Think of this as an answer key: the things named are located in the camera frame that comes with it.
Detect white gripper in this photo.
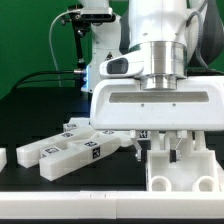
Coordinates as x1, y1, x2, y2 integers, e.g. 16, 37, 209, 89
89, 56, 224, 164

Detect white chair seat block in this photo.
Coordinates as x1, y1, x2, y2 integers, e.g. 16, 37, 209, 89
145, 130, 221, 192

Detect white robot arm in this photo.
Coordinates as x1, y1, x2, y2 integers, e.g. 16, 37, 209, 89
90, 0, 224, 141

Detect front long chair side piece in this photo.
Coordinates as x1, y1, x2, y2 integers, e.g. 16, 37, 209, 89
39, 132, 132, 181

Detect long chair side piece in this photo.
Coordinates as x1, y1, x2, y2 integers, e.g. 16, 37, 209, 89
39, 132, 132, 181
16, 125, 134, 168

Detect rear long chair side piece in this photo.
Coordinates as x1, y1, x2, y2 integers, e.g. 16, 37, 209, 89
16, 125, 134, 168

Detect white left border block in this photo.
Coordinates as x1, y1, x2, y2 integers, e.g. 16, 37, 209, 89
0, 148, 7, 172

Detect flat white tagged base plate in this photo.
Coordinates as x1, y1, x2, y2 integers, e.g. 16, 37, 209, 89
63, 117, 89, 132

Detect white front border rail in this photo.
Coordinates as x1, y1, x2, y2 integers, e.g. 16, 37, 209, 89
0, 191, 224, 219

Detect grey corrugated arm hose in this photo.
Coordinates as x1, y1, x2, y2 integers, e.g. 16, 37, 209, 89
185, 9, 224, 75

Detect black camera stand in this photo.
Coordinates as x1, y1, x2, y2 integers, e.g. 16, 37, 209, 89
60, 4, 114, 91

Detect black cables on table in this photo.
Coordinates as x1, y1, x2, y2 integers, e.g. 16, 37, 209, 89
11, 69, 88, 93

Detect grey cable on stand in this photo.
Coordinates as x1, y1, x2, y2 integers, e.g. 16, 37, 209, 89
48, 9, 82, 88

